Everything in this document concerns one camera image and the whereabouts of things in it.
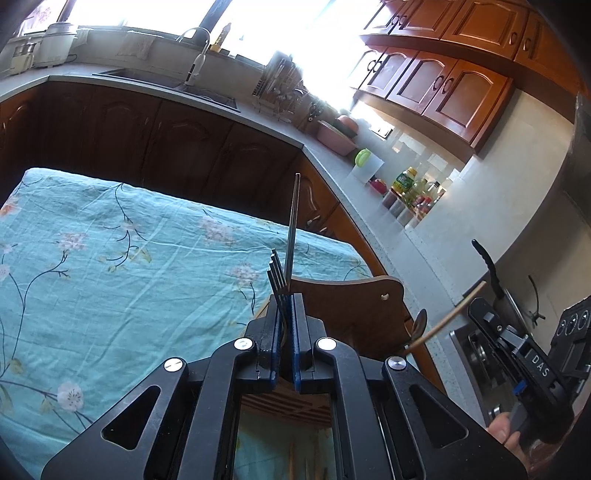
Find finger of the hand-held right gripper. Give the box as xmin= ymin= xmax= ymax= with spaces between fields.
xmin=468 ymin=298 xmax=525 ymax=365

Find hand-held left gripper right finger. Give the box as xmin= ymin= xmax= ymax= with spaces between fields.
xmin=291 ymin=293 xmax=529 ymax=480

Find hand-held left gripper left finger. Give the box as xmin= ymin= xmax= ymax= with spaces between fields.
xmin=41 ymin=295 xmax=291 ymax=480

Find plain wooden chopstick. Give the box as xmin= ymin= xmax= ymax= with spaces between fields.
xmin=405 ymin=281 xmax=488 ymax=359

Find metal fork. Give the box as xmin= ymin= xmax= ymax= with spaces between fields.
xmin=267 ymin=249 xmax=294 ymax=352

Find wooden utensil holder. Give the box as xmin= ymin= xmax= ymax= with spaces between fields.
xmin=240 ymin=274 xmax=415 ymax=430

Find metal chopstick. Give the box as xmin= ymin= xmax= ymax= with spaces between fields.
xmin=284 ymin=173 xmax=302 ymax=288

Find person's right hand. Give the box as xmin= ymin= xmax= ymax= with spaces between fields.
xmin=485 ymin=411 xmax=527 ymax=462

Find black wok with lid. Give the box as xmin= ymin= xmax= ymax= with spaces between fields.
xmin=471 ymin=239 xmax=546 ymax=334

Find steel gas stove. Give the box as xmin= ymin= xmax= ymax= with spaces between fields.
xmin=450 ymin=323 xmax=520 ymax=428

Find dark metal spoon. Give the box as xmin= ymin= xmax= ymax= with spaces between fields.
xmin=405 ymin=310 xmax=428 ymax=356

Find row of spice jars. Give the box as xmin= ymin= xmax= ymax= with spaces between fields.
xmin=382 ymin=189 xmax=422 ymax=228

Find teal floral tablecloth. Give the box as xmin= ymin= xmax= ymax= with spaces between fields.
xmin=0 ymin=167 xmax=375 ymax=480

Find clear container green lid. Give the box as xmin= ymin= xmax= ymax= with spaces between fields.
xmin=352 ymin=148 xmax=385 ymax=184

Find pink plastic basin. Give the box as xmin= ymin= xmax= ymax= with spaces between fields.
xmin=316 ymin=115 xmax=360 ymax=156

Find brown lower kitchen cabinets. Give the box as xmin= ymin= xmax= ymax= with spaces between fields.
xmin=0 ymin=80 xmax=446 ymax=386

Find brown kitchen cabinets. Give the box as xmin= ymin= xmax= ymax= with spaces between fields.
xmin=351 ymin=0 xmax=583 ymax=149
xmin=0 ymin=80 xmax=446 ymax=386

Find grey range hood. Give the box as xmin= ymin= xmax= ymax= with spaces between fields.
xmin=570 ymin=91 xmax=591 ymax=158

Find metal dish rack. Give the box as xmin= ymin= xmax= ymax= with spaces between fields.
xmin=252 ymin=51 xmax=315 ymax=123

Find brown upper kitchen cabinets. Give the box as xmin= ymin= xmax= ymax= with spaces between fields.
xmin=351 ymin=0 xmax=583 ymax=149

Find curved kitchen faucet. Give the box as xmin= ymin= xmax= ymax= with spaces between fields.
xmin=178 ymin=27 xmax=212 ymax=87

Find yellow dish soap bottle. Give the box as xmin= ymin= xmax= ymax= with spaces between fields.
xmin=210 ymin=23 xmax=232 ymax=54

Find large kitchen window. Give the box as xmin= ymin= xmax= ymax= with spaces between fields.
xmin=65 ymin=0 xmax=386 ymax=107

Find white dish cloth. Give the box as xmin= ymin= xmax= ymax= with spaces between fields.
xmin=126 ymin=31 xmax=154 ymax=59

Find white rice cooker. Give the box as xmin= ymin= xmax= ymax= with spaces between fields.
xmin=34 ymin=21 xmax=78 ymax=68

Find small white kitchen appliance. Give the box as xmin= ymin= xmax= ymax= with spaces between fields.
xmin=8 ymin=37 xmax=43 ymax=75

